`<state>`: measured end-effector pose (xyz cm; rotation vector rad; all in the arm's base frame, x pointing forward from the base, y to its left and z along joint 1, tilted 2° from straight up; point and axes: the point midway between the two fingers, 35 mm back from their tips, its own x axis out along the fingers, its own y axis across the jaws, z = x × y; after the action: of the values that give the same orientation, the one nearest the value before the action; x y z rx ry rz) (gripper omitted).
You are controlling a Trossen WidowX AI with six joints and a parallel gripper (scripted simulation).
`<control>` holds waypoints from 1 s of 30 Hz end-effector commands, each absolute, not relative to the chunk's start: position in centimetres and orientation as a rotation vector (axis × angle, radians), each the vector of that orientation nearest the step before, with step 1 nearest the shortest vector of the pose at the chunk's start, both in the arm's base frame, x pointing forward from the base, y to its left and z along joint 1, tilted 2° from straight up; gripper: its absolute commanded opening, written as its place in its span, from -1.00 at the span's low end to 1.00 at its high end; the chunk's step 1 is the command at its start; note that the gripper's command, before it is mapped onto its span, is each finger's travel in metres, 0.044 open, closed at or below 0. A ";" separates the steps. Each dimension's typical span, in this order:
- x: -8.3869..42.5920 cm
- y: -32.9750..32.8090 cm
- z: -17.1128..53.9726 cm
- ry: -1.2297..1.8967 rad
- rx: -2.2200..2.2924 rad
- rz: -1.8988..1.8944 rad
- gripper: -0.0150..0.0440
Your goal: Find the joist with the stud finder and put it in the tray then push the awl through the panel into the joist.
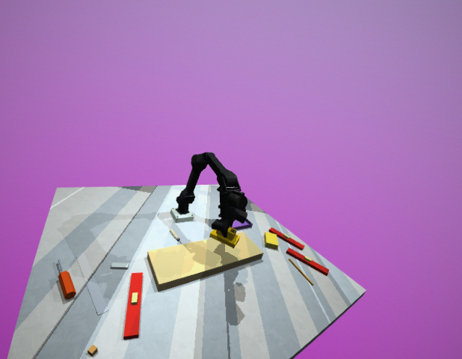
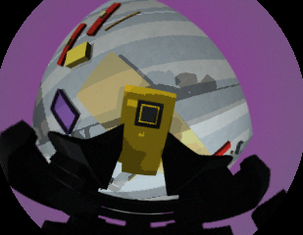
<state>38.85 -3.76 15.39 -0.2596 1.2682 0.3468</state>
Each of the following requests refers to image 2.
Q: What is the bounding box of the dark red long flat bar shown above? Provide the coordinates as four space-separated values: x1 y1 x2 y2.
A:
213 141 230 156
57 23 87 66
85 3 121 36

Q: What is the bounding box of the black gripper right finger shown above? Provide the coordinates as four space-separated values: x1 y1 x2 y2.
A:
162 130 233 196

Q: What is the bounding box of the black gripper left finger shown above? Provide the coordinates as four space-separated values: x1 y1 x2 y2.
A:
46 123 124 189

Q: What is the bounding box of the tan flat rectangular panel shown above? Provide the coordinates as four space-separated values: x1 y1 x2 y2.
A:
76 51 211 156

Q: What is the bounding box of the purple shallow tray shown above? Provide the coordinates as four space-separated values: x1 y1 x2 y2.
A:
50 89 80 136

